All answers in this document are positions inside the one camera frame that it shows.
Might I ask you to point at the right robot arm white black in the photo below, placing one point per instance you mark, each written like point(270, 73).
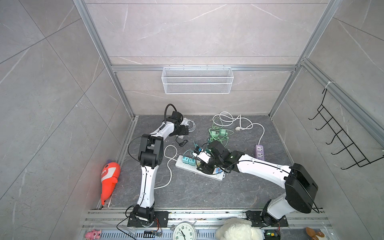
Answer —
point(300, 188)

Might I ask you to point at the white plush toy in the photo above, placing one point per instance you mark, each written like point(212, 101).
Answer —
point(238, 229)

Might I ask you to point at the black wire hook rack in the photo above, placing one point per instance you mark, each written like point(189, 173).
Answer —
point(339, 133)

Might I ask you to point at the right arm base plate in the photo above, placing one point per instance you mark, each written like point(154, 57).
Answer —
point(262, 220)

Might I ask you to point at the aluminium front rail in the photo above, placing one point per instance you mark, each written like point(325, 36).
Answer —
point(114, 224)

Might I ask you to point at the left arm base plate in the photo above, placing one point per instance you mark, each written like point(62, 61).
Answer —
point(147, 217)

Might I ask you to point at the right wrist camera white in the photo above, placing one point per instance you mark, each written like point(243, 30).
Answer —
point(201, 155)

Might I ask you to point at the white charger with coiled cable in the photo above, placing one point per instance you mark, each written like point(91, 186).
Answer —
point(190, 124)

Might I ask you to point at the white wire mesh basket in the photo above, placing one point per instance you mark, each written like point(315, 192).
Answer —
point(197, 80)

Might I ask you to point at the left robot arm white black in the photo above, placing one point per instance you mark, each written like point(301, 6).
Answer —
point(151, 153)

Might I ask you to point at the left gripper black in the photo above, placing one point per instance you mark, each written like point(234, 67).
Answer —
point(184, 132)

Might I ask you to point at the pink toy pig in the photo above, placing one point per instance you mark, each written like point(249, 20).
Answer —
point(93, 235)

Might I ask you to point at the brown plush toy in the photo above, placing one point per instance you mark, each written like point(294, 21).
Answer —
point(315, 235)

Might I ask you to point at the red toy vacuum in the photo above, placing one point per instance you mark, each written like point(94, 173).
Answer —
point(109, 179)

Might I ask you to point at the white charger with black cable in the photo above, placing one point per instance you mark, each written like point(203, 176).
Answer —
point(181, 142)

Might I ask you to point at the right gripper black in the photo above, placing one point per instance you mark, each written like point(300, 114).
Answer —
point(205, 168)

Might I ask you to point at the white analog clock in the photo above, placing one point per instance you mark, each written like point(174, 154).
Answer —
point(185, 231)

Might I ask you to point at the purple small power strip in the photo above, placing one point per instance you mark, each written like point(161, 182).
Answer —
point(259, 152)

